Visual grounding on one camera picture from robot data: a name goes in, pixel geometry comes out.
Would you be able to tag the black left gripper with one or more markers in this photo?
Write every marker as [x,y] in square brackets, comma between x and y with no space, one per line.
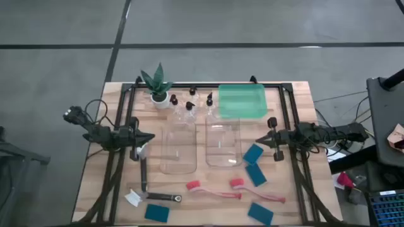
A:
[127,137]

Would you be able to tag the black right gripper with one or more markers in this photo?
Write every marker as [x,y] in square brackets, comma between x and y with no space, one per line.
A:
[284,138]

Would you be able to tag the blue rectangular sponge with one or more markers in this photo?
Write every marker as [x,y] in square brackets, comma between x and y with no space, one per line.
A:
[255,175]
[253,154]
[260,213]
[156,213]

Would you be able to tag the clear plastic storage bin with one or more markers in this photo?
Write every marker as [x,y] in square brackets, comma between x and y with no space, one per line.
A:
[221,157]
[178,164]

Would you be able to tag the clear pump bottle black top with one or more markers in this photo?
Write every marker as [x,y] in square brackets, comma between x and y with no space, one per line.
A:
[209,99]
[190,106]
[192,91]
[173,100]

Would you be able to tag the red dish brush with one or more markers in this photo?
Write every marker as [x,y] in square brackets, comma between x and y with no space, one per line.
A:
[236,183]
[193,185]

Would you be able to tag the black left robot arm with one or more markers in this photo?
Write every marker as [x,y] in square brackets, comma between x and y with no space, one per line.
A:
[98,134]

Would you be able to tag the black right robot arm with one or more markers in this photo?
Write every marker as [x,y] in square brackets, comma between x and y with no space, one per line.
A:
[347,132]

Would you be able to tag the green plant in white pot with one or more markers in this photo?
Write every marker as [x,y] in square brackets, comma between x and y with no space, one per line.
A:
[160,101]

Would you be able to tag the translucent green plastic tray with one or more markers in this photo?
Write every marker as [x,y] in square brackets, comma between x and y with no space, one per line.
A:
[241,101]

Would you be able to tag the white paper sheet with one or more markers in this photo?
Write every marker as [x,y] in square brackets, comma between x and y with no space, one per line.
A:
[336,155]

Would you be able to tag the small red object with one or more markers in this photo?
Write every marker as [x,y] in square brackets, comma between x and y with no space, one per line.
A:
[344,180]

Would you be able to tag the black floor beam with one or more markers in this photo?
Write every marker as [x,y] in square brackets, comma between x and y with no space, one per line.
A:
[353,160]

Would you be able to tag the dark grey cart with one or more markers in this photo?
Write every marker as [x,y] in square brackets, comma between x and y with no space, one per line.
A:
[385,119]

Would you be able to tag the dark grey stand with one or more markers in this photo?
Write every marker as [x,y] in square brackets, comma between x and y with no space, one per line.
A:
[19,164]

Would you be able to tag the brown cardboard piece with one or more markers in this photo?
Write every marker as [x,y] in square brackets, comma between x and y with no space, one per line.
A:
[398,135]

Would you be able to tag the black pole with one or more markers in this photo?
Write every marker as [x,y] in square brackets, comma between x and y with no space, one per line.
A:
[393,81]

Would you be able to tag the blue-lit keyboard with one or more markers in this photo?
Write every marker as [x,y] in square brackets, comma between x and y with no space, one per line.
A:
[388,209]

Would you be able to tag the black metal table frame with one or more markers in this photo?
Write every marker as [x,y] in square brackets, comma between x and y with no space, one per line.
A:
[181,85]

